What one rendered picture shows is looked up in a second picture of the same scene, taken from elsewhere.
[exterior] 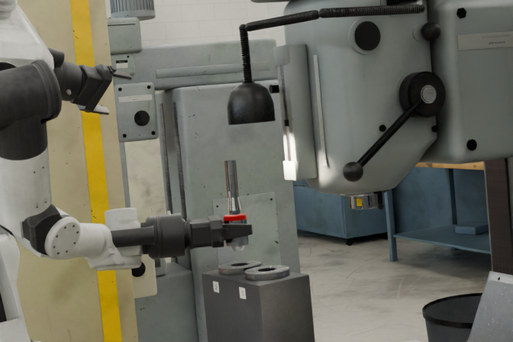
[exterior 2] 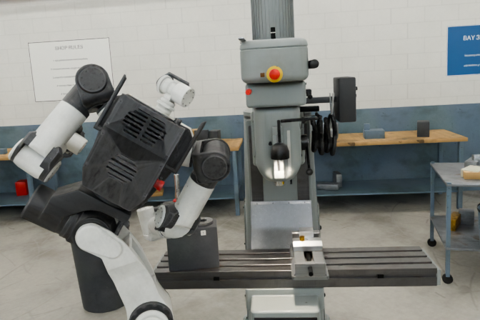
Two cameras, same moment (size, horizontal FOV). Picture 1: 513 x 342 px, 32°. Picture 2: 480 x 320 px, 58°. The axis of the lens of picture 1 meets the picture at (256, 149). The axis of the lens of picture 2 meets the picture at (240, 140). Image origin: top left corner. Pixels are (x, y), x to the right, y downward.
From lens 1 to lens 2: 1.70 m
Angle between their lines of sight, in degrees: 60
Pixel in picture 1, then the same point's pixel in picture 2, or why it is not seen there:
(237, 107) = (285, 153)
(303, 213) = not seen: outside the picture
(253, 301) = (211, 234)
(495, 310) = (260, 215)
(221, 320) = (183, 249)
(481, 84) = not seen: hidden behind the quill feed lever
